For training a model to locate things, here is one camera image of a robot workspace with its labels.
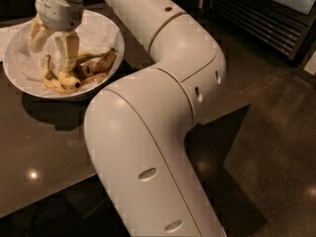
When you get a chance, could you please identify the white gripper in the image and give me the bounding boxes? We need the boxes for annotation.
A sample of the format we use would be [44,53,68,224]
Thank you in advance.
[30,0,83,72]

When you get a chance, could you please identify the yellow green banana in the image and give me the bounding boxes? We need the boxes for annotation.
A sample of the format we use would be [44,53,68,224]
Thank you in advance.
[57,52,102,90]

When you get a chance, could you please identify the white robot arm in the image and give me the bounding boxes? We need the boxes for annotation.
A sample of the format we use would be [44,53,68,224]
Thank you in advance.
[36,0,227,237]

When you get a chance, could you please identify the spotted banana left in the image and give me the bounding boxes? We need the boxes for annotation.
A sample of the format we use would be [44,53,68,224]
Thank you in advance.
[41,55,72,94]

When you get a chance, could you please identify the spotted banana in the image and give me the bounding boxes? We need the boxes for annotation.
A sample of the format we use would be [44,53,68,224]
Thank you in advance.
[73,49,117,78]
[81,72,108,87]
[41,55,72,94]

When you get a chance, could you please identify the spotted banana right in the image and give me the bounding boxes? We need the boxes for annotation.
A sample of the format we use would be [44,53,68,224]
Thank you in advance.
[73,49,117,78]

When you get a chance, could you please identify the white bowl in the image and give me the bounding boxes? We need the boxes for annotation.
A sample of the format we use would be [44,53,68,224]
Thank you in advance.
[3,8,126,103]

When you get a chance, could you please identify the spotted banana bottom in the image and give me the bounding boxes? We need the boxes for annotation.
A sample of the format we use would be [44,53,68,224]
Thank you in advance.
[81,72,108,87]

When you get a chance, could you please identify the white paper liner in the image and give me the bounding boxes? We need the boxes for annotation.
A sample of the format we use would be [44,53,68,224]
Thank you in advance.
[0,3,115,96]

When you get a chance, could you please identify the dark appliance with vent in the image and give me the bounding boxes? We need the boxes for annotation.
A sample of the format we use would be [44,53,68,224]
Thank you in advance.
[209,0,316,63]

